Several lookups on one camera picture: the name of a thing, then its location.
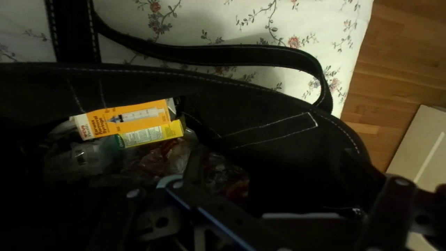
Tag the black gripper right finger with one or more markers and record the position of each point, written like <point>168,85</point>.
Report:
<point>399,218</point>

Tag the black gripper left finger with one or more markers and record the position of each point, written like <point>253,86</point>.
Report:
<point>218,223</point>

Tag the clear plastic snack bag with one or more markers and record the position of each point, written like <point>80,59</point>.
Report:
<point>158,158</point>

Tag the black fabric shoulder bag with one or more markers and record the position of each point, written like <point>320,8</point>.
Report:
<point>260,153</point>

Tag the floral bed sheet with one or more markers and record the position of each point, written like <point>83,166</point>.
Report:
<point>209,18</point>

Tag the pale beige flat box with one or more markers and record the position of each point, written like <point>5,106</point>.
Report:
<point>423,148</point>

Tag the yellow green small box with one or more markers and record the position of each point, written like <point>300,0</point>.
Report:
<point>148,134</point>

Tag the orange cardboard medicine box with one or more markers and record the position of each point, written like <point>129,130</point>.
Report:
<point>120,116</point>

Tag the grey translucent plastic packet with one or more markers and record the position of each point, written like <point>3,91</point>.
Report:
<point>78,158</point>

